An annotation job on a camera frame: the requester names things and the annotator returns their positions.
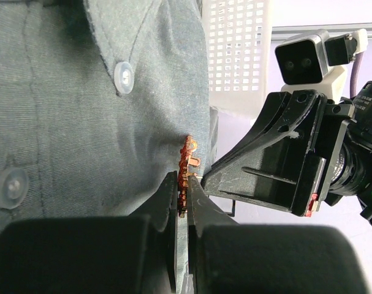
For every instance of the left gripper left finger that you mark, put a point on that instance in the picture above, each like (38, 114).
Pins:
(119, 254)

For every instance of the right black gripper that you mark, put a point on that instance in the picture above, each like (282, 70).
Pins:
(287, 159)

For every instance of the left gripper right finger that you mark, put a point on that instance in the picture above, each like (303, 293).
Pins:
(227, 257)

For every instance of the orange brooch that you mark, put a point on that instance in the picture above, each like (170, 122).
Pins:
(186, 160)

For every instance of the grey button shirt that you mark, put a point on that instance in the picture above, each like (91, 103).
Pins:
(96, 101)

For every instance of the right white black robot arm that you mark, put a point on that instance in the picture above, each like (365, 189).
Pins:
(353, 169)

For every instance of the white plastic mesh basket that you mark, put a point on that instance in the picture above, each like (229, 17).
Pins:
(238, 35)

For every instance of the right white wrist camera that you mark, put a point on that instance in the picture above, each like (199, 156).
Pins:
(317, 61)

